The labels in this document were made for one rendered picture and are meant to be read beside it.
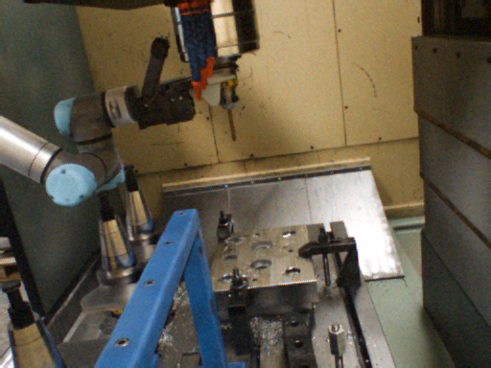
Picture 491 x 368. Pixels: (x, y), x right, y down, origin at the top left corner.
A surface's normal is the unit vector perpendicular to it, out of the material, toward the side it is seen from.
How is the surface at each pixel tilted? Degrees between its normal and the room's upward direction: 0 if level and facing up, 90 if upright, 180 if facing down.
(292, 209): 24
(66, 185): 90
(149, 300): 0
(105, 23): 90
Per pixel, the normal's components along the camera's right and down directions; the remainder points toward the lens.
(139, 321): -0.15, -0.94
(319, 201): -0.16, -0.72
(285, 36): -0.06, 0.32
